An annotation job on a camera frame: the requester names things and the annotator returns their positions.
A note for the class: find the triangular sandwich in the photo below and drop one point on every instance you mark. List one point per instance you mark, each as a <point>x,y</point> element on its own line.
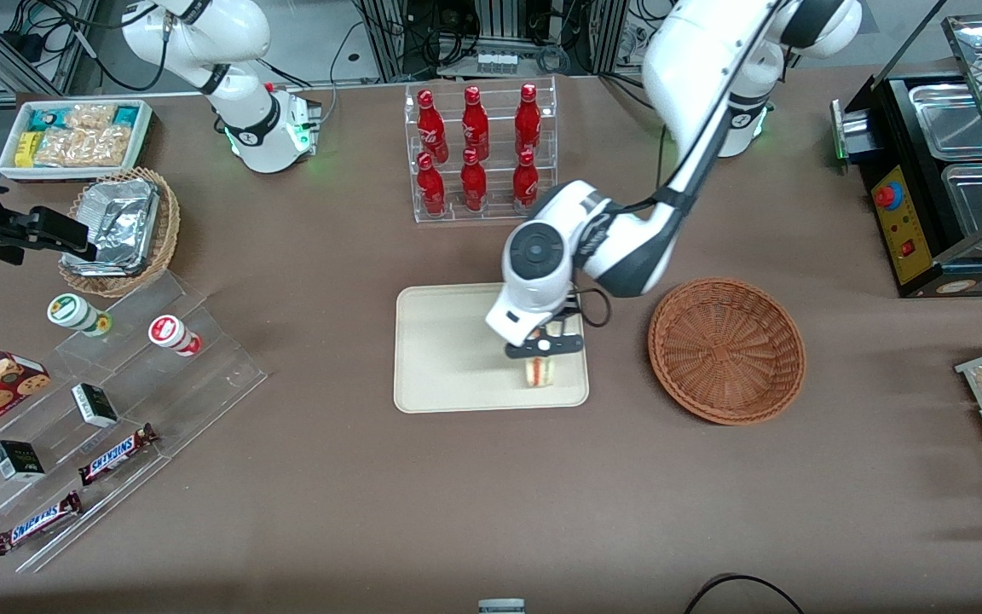
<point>540,373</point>

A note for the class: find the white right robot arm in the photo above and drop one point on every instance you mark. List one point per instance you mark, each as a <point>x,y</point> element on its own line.
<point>245,115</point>

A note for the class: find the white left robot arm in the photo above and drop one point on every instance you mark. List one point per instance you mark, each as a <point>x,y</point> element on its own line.
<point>687,60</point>

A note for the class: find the beige plastic tray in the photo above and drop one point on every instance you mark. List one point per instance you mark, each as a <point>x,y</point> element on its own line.
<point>448,350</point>

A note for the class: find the tan wicker basket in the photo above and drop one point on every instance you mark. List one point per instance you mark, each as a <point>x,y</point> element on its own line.
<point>165,230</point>

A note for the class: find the brown round wicker basket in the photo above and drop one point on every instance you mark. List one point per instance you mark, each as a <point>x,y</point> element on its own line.
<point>725,350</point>

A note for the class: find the silver foil container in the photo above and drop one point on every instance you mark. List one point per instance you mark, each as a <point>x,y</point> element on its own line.
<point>120,226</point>

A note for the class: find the white rectangular snack bin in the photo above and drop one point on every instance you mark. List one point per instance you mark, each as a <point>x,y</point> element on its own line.
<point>73,173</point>

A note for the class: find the green lid yoghurt cup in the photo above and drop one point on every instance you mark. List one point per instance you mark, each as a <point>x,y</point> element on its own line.
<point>69,311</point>

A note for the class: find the yellow snack pack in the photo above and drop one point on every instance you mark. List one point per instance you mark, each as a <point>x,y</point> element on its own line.
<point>25,149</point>

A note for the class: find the large clear cracker bag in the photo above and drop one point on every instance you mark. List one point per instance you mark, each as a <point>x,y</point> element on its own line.
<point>86,147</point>

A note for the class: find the teal snack pack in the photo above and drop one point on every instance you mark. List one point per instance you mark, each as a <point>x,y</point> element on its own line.
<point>127,115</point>
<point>46,119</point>

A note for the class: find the small clear cracker bag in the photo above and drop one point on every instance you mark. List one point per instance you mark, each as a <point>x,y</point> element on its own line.
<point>90,116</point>

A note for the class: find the red lid yoghurt cup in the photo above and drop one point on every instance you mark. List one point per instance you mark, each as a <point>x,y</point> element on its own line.
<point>169,333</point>

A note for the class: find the clear acrylic bottle rack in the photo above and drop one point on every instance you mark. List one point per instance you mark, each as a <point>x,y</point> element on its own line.
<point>495,209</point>

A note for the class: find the small black carton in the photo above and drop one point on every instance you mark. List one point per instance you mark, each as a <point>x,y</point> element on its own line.
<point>95,405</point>
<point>18,461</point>

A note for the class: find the red cola bottle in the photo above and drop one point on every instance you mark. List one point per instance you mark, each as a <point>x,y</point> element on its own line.
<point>430,189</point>
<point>525,186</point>
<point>475,126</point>
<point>473,186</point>
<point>528,122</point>
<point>430,128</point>

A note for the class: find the clear acrylic stepped display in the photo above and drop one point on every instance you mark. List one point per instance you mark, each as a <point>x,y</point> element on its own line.
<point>193,384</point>

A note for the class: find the snickers chocolate bar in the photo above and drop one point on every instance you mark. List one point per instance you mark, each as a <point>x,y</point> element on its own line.
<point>116,454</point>
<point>35,524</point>

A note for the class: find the grey box at table edge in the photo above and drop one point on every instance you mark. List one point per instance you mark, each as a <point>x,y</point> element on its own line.
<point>501,607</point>

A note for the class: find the white power strip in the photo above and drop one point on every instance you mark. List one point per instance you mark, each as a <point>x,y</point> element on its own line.
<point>496,63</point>

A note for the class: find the black hot food display case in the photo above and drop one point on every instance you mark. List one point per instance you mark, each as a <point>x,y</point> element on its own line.
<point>904,230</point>

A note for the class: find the aluminium frame equipment rack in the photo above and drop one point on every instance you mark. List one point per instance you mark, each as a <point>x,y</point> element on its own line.
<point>389,38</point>

